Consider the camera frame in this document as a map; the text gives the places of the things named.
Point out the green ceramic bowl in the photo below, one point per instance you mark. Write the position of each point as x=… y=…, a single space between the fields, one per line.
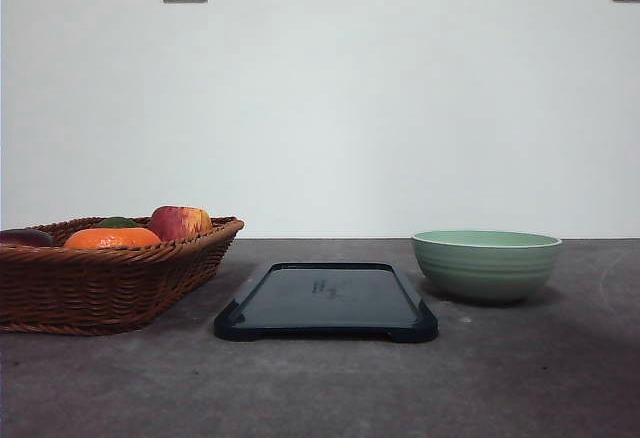
x=484 y=264

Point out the dark purple fruit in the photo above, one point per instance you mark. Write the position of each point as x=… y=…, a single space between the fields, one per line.
x=24 y=237

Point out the red yellow apple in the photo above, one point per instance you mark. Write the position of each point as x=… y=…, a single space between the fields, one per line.
x=174 y=221

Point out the brown wicker basket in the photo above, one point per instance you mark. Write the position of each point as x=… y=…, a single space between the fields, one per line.
x=107 y=275

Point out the dark green fruit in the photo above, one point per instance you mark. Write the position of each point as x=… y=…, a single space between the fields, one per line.
x=117 y=222

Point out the dark blue rectangular tray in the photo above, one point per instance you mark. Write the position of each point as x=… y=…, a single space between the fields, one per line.
x=328 y=299

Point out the orange tangerine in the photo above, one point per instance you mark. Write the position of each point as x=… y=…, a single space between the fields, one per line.
x=112 y=237

